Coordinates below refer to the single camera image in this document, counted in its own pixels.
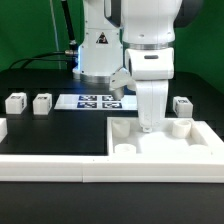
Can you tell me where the black cable bundle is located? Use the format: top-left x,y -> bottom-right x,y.
8,0 -> 80,70

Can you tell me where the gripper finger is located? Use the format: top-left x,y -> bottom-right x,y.
141,125 -> 152,133

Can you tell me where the white sheet with AprilTags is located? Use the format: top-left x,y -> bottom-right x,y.
54,94 -> 137,111

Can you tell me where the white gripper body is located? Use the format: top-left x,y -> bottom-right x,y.
110,48 -> 174,127

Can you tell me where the white thin pole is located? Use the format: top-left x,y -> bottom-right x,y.
49,0 -> 62,70

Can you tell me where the white square table top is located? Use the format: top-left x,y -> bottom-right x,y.
107,117 -> 224,156

